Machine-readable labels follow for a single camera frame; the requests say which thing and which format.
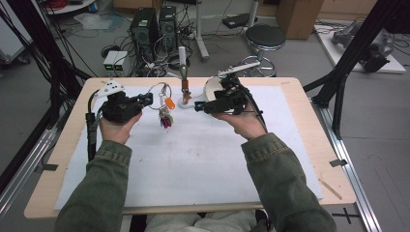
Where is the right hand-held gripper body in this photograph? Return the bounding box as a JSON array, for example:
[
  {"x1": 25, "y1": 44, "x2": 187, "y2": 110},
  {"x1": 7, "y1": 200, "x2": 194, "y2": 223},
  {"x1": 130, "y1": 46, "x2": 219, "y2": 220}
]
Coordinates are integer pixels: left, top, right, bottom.
[{"x1": 203, "y1": 61, "x2": 261, "y2": 116}]

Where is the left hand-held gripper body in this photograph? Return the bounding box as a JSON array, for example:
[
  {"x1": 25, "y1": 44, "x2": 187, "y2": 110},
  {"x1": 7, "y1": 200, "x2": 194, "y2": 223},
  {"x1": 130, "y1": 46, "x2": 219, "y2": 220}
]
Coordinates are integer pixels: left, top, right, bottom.
[{"x1": 93, "y1": 79, "x2": 145, "y2": 124}]

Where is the key ring with colourful tags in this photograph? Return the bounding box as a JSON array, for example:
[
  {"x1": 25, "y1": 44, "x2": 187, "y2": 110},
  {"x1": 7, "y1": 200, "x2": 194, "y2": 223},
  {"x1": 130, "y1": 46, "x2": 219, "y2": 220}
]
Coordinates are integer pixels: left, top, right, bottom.
[{"x1": 147, "y1": 81, "x2": 177, "y2": 130}]

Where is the white stand with post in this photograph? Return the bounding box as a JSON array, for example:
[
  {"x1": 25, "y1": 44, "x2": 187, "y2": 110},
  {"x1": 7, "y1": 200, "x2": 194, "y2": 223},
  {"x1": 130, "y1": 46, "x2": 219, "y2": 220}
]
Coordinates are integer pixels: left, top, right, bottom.
[{"x1": 177, "y1": 45, "x2": 209, "y2": 110}]

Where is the person's left hand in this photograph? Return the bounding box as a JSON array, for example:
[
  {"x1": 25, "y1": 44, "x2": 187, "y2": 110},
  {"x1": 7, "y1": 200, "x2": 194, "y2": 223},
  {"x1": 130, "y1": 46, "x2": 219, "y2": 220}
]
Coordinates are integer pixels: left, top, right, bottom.
[{"x1": 98, "y1": 110, "x2": 143, "y2": 146}]

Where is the person's right hand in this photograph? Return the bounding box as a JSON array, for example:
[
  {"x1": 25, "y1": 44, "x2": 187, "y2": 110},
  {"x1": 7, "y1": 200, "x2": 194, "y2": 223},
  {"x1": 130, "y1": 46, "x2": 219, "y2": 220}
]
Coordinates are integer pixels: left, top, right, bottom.
[{"x1": 212, "y1": 101, "x2": 269, "y2": 141}]

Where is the white bowl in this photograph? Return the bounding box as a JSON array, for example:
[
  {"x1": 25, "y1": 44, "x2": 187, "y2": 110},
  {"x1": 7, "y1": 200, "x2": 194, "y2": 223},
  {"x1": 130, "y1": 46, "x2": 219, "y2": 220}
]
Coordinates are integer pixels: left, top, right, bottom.
[{"x1": 204, "y1": 74, "x2": 227, "y2": 102}]

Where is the white power supply unit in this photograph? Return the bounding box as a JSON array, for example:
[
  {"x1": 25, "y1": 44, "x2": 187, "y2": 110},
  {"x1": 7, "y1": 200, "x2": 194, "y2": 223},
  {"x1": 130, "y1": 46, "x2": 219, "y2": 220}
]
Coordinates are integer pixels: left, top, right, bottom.
[
  {"x1": 112, "y1": 50, "x2": 130, "y2": 77},
  {"x1": 102, "y1": 50, "x2": 120, "y2": 77}
]

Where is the white mat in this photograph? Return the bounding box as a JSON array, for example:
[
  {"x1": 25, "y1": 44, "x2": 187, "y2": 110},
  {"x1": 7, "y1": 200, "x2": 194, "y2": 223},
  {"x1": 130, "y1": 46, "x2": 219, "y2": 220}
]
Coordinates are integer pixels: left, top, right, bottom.
[{"x1": 53, "y1": 84, "x2": 324, "y2": 211}]

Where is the black computer tower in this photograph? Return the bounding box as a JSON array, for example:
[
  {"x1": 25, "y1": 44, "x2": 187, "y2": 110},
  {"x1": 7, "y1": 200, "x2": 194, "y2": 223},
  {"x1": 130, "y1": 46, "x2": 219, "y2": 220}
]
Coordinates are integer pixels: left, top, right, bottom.
[
  {"x1": 158, "y1": 5, "x2": 179, "y2": 52},
  {"x1": 130, "y1": 7, "x2": 161, "y2": 63}
]

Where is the white table leg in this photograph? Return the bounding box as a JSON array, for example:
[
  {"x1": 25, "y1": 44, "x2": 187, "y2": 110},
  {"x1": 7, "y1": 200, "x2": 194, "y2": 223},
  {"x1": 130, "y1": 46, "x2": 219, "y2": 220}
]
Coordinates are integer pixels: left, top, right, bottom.
[{"x1": 192, "y1": 0, "x2": 210, "y2": 63}]

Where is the black round stool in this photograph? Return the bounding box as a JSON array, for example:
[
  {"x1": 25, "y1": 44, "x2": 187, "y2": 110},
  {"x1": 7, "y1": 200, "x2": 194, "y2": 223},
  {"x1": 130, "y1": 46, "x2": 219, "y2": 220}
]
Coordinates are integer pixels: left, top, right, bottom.
[{"x1": 231, "y1": 24, "x2": 287, "y2": 78}]

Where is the flat black device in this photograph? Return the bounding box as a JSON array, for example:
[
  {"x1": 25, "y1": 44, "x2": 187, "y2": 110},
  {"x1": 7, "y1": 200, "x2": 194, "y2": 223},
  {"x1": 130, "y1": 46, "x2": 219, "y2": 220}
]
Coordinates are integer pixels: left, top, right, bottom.
[{"x1": 221, "y1": 13, "x2": 259, "y2": 30}]

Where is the wooden table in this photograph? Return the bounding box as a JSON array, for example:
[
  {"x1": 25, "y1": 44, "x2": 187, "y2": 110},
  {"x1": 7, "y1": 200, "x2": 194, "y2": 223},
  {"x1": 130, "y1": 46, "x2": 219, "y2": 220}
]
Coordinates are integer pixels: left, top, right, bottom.
[{"x1": 23, "y1": 76, "x2": 358, "y2": 220}]

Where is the clear plastic bag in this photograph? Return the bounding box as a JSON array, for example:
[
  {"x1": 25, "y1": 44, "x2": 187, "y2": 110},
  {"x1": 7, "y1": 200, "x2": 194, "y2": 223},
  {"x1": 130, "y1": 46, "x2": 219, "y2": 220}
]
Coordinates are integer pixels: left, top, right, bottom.
[{"x1": 73, "y1": 12, "x2": 114, "y2": 31}]

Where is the cardboard box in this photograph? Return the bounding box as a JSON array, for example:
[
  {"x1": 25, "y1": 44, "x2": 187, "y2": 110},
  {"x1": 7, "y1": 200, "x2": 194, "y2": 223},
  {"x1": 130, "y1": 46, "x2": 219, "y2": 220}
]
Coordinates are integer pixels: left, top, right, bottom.
[{"x1": 276, "y1": 0, "x2": 325, "y2": 41}]

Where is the black tape piece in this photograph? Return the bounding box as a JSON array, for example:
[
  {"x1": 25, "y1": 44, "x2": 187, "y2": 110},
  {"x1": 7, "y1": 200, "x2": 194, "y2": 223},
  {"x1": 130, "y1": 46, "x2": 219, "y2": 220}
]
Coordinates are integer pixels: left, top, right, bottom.
[{"x1": 329, "y1": 158, "x2": 349, "y2": 168}]

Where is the thin wooden stick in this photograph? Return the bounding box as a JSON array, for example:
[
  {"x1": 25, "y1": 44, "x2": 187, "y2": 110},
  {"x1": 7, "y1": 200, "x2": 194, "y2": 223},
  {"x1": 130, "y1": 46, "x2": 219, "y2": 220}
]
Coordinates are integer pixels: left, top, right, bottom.
[{"x1": 318, "y1": 178, "x2": 343, "y2": 201}]

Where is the white board with grey device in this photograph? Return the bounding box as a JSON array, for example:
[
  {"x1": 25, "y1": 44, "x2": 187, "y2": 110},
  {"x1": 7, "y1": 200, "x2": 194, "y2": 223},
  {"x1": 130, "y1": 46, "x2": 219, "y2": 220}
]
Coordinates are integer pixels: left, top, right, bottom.
[{"x1": 313, "y1": 21, "x2": 407, "y2": 74}]

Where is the black tape cross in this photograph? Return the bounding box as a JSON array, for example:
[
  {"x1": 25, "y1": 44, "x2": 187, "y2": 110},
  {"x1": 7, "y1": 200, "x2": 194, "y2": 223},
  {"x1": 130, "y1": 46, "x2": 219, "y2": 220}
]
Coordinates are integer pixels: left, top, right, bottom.
[{"x1": 334, "y1": 207, "x2": 361, "y2": 225}]

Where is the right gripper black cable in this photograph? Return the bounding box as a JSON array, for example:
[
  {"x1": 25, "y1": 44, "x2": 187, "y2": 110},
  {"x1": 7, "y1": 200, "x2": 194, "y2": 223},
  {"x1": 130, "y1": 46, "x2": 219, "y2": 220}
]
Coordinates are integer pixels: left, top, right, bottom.
[{"x1": 236, "y1": 80, "x2": 269, "y2": 133}]

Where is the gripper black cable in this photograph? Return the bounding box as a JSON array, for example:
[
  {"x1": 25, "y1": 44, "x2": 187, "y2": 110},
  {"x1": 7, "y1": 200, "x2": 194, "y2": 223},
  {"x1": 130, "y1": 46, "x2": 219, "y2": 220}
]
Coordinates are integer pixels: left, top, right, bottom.
[
  {"x1": 84, "y1": 90, "x2": 104, "y2": 162},
  {"x1": 236, "y1": 80, "x2": 269, "y2": 133}
]

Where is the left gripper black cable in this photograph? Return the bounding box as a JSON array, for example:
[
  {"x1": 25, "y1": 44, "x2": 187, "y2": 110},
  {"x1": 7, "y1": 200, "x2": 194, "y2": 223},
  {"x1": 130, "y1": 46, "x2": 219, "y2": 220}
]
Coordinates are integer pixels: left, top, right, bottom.
[{"x1": 84, "y1": 90, "x2": 104, "y2": 162}]

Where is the black metal frame strut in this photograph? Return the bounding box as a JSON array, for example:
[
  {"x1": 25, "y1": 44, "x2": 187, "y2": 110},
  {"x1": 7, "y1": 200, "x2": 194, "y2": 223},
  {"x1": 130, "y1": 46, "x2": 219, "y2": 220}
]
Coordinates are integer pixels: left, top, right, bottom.
[{"x1": 303, "y1": 0, "x2": 410, "y2": 141}]

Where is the aluminium rail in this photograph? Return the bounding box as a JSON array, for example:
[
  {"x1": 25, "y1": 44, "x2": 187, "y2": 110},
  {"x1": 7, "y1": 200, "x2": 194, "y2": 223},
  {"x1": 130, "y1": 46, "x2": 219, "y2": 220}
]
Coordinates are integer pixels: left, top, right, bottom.
[
  {"x1": 0, "y1": 129, "x2": 57, "y2": 223},
  {"x1": 310, "y1": 98, "x2": 383, "y2": 232}
]

